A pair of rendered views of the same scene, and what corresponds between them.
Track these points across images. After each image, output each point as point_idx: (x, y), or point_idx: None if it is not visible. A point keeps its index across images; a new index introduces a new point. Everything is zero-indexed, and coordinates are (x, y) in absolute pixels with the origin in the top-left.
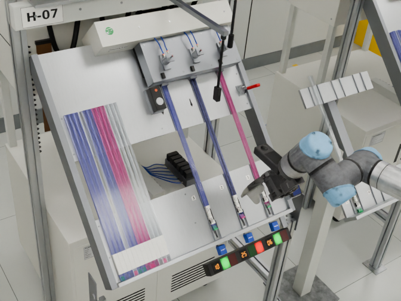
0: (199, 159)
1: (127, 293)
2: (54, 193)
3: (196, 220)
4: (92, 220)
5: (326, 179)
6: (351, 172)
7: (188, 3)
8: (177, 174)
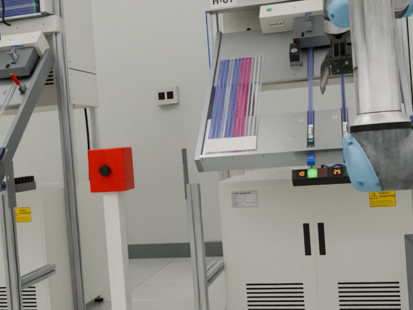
0: None
1: (282, 280)
2: (244, 176)
3: (295, 135)
4: (204, 116)
5: (329, 0)
6: None
7: None
8: None
